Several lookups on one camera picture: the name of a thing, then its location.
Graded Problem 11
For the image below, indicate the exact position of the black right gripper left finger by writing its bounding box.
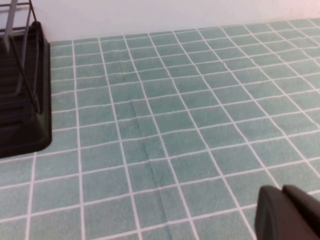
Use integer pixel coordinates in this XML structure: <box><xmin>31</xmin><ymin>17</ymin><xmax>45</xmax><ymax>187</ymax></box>
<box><xmin>254</xmin><ymin>185</ymin><xmax>313</xmax><ymax>240</ymax></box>

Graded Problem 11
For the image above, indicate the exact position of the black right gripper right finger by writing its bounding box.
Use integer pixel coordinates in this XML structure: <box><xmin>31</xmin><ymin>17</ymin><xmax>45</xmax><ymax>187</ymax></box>
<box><xmin>282</xmin><ymin>184</ymin><xmax>320</xmax><ymax>240</ymax></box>

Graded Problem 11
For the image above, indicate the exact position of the green white checked tablecloth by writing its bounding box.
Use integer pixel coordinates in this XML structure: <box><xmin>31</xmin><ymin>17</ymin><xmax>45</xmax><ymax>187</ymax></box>
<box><xmin>0</xmin><ymin>18</ymin><xmax>320</xmax><ymax>240</ymax></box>

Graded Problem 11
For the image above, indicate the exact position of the black plastic drip tray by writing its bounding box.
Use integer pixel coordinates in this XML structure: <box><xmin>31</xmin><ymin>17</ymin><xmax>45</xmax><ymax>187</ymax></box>
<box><xmin>0</xmin><ymin>21</ymin><xmax>53</xmax><ymax>159</ymax></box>

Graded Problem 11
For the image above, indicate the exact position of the black wire dish rack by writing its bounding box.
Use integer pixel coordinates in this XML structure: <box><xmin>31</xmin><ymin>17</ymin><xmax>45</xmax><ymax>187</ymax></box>
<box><xmin>0</xmin><ymin>0</ymin><xmax>42</xmax><ymax>115</ymax></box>

